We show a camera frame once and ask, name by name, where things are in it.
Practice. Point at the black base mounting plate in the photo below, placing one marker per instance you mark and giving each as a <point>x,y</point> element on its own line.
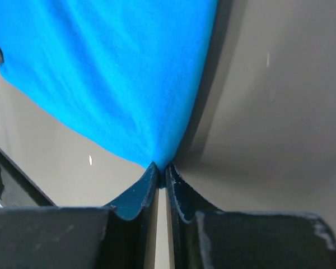
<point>17,189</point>

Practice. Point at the blue t shirt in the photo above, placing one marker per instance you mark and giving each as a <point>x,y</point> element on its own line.
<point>124,74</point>

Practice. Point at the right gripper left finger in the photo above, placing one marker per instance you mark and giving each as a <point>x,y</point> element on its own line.
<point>121,234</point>

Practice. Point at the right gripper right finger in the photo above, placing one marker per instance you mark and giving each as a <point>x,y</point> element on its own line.
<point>202,235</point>

